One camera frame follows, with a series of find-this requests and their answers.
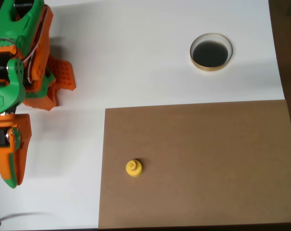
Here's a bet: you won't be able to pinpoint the small yellow toy piece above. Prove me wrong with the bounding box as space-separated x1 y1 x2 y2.
126 158 143 179

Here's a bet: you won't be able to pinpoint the orange robot base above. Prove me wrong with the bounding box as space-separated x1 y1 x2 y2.
24 56 76 112

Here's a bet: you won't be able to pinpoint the white paper sheet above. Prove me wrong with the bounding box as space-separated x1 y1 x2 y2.
0 0 287 231

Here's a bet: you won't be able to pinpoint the round dish with gold rim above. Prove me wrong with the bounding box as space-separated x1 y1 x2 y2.
190 33 233 73

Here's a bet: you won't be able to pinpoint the brown fibreboard panel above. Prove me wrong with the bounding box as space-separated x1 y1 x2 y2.
98 100 291 230

